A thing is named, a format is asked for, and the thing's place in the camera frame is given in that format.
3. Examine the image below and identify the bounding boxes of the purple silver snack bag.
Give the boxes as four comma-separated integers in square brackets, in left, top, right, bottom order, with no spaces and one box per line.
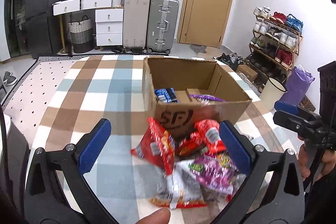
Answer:
[175,151,247,196]

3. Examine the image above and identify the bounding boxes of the small purple snack bag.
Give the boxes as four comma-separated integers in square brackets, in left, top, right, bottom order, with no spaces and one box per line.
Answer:
[189,94,225,103]

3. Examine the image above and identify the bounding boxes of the white orange snack bag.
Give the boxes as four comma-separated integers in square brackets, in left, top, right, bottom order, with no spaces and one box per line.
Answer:
[150,172,207,210]

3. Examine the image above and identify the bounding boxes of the red cone-snack chip bag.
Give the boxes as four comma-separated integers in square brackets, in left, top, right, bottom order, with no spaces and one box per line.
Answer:
[130,117,175,176]

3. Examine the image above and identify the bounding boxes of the blue cookie snack packet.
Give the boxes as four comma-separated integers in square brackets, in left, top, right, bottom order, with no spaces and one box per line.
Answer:
[154,88,179,103]

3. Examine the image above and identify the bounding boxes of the person's right hand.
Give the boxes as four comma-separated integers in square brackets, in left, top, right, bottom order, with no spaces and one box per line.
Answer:
[298,144,336,180]

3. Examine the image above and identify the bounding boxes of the person's left hand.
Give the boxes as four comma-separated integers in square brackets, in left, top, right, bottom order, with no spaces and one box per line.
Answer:
[136,207,171,224]

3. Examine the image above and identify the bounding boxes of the white waste bin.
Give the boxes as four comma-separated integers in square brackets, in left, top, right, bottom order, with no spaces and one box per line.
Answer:
[260,77,288,110]

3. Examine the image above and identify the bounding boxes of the small cardboard box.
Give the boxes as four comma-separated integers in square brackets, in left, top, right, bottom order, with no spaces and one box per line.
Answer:
[236,64,258,82]

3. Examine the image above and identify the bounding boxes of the wooden shoe rack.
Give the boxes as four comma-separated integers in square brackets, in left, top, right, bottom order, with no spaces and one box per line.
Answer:
[245,6,303,86]

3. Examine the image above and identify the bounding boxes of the red snack bag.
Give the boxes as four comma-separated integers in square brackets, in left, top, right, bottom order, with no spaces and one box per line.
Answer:
[175,119,226,156]

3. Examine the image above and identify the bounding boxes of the white dotted mat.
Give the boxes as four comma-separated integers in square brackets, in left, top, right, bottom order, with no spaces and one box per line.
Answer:
[4,57,88,148]

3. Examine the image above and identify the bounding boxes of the brown SF cardboard box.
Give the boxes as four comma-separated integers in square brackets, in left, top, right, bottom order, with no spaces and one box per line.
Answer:
[142,56,252,139]

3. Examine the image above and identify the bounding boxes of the plaid checkered rug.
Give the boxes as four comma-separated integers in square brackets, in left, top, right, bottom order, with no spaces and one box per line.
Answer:
[33,55,301,223]

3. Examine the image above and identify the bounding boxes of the grey slippers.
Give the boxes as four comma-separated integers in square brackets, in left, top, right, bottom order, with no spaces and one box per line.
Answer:
[3,71,18,86]

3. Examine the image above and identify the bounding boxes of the silver aluminium suitcase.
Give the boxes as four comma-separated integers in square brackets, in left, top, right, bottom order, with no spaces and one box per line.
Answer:
[146,0,179,55]

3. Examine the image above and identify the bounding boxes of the woven laundry basket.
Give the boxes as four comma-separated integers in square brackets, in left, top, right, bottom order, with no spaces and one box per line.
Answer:
[68,15,94,54]

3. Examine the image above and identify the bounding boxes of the beige suitcase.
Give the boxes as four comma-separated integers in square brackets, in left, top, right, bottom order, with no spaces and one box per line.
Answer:
[122,0,150,52]

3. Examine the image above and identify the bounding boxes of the white drawer desk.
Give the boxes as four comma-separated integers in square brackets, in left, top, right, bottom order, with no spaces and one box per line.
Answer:
[52,0,123,47]

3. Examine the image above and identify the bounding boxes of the black refrigerator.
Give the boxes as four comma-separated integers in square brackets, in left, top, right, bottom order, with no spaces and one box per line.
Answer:
[25,0,62,59]

